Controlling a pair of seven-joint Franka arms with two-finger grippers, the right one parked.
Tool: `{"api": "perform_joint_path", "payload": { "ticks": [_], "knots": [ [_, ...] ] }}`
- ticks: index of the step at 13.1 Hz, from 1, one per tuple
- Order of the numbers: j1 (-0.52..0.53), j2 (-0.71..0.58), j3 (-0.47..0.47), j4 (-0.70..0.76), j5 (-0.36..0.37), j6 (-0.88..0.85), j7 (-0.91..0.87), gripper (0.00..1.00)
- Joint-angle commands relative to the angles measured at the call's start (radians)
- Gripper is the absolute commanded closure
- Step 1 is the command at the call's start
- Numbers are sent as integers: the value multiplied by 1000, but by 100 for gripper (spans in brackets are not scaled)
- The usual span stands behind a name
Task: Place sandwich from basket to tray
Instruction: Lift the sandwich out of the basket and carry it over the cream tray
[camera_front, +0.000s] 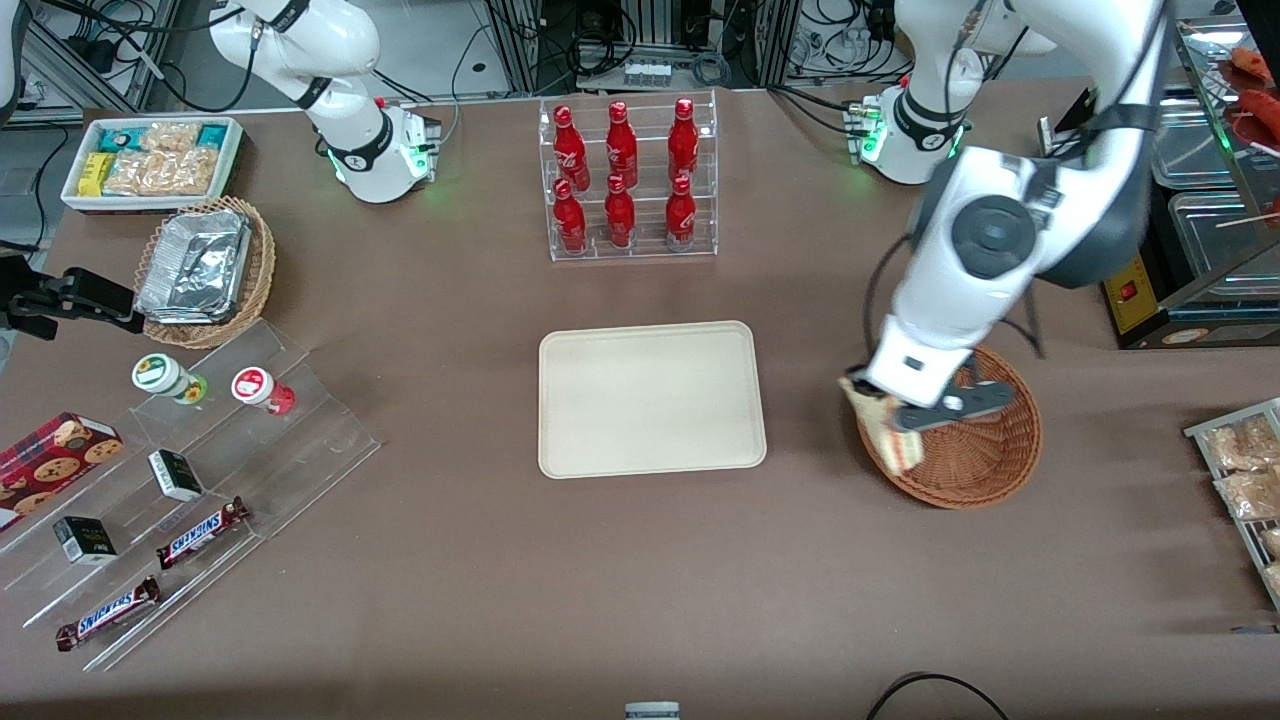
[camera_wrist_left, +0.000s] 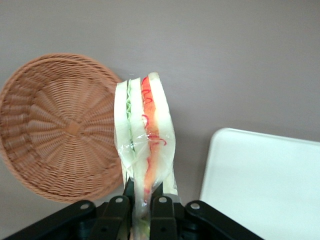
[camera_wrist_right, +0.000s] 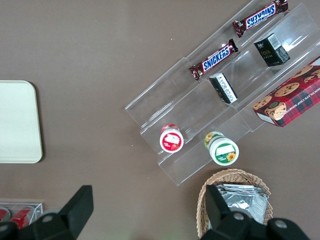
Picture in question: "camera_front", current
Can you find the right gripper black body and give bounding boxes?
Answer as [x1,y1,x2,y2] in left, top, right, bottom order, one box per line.
[0,252,43,303]

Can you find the triangular sandwich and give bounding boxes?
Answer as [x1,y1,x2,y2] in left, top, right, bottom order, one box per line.
[838,372,927,477]

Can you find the round brown wicker basket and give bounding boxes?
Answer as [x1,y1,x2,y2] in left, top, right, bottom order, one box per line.
[855,345,1044,511]

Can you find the oval wicker basket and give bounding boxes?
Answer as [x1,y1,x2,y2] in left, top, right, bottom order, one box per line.
[133,196,277,350]

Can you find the cream plastic tray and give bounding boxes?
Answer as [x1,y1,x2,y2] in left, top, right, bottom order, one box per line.
[538,320,768,480]

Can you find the green lid cup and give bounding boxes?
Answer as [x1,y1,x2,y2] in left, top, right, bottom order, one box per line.
[131,353,209,405]

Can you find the stack of foil trays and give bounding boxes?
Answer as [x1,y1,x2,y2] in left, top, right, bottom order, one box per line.
[136,209,253,326]

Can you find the red cookie box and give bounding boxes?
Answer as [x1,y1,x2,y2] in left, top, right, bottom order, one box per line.
[0,412,125,533]

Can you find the clear bag of crackers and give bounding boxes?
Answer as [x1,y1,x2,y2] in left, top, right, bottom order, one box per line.
[140,121,204,154]
[103,148,221,197]

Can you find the red lid cup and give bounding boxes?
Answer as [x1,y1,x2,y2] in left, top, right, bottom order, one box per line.
[231,367,296,416]

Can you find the white snack container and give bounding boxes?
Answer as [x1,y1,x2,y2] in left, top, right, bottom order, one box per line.
[60,116,245,215]

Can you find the small black box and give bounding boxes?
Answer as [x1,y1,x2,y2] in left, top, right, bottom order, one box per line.
[148,449,205,503]
[52,516,119,567]

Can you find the black food warmer appliance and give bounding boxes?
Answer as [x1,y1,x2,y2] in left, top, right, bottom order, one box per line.
[1038,15,1280,351]

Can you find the clear acrylic stepped stand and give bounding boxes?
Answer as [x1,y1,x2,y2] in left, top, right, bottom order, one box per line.
[0,318,382,673]

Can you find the snickers bar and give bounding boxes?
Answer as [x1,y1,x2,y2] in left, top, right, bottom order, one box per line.
[55,576,162,653]
[155,497,251,571]

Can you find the red cola bottle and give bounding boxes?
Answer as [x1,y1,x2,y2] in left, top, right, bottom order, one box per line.
[604,174,637,249]
[665,175,698,253]
[667,97,700,184]
[552,178,588,255]
[605,100,639,189]
[552,104,591,193]

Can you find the clear acrylic bottle rack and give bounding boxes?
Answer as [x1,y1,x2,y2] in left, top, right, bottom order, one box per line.
[538,88,719,263]

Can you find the steel food pan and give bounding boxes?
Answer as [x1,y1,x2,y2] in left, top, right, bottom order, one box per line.
[1150,100,1241,191]
[1168,190,1280,301]

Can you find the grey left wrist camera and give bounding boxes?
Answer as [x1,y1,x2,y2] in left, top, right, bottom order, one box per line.
[893,383,1013,434]

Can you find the thin black cable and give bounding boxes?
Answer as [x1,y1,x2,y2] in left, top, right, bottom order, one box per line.
[15,122,63,253]

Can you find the aluminium frame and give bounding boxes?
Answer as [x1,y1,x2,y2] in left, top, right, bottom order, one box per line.
[20,0,186,113]

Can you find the metal wire rack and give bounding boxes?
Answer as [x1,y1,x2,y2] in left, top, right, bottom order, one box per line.
[1184,398,1280,611]

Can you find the black cable loop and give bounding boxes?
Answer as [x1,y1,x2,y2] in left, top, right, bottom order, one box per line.
[865,671,1011,720]

